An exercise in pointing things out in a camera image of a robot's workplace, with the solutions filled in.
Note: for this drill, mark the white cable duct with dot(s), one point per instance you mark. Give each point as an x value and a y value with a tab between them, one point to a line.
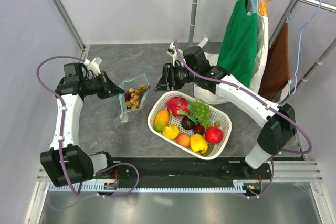
102	187

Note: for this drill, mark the clear zip top bag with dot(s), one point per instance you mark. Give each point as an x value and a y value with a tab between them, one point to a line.
126	115

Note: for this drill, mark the pink dragon fruit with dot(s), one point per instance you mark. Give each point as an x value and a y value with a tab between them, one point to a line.
179	107

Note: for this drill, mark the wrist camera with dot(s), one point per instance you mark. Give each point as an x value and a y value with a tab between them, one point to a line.
93	66
171	50

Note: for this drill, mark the yellow bell pepper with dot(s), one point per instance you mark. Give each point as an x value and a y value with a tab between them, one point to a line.
198	144

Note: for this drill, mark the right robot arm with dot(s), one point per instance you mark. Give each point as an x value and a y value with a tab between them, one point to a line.
277	122

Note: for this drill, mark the light blue hanger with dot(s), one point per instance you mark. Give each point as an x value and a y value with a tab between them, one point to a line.
251	6

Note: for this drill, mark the red pomegranate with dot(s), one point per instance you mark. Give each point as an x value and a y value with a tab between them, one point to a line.
213	135

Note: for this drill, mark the white garment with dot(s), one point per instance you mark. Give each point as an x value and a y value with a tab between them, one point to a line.
262	48

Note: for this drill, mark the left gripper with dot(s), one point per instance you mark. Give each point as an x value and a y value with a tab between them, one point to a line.
107	86

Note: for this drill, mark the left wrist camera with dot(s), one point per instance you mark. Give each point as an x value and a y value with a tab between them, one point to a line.
93	66

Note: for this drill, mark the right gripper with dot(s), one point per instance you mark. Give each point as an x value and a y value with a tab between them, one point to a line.
167	81

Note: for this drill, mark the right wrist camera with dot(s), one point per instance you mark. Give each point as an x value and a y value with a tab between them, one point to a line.
171	50

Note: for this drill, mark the orange green mango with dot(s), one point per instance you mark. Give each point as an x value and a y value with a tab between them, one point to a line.
161	120

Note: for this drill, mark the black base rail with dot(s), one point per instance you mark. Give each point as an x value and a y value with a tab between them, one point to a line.
183	172

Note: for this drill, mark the dark red plum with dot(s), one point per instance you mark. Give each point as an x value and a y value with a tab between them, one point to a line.
199	129

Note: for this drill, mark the yellow lemon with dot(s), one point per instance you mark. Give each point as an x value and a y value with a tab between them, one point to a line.
171	131

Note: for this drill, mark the blue wire hanger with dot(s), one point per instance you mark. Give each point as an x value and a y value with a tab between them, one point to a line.
292	91

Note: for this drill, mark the brown longan bunch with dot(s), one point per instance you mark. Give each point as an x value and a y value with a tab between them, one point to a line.
137	95

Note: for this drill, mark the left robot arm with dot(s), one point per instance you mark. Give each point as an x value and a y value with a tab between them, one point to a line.
65	162

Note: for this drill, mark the brown towel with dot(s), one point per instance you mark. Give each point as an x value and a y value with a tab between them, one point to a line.
277	70

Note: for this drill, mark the orange peach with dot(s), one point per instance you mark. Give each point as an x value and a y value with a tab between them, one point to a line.
183	140

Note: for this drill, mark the dark mangosteen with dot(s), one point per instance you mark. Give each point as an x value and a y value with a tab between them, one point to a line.
187	123

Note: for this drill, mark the white plastic basket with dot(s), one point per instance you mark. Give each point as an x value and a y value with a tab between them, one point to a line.
215	116

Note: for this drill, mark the green grape bunch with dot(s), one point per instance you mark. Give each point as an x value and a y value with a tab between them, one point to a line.
202	113

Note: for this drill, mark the metal clothes rack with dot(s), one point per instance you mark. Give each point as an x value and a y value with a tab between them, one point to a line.
291	5

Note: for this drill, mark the dark purple grape bunch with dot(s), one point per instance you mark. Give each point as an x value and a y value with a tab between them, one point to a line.
128	98

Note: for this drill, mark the green shirt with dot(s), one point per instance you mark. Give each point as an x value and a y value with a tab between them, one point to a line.
239	47

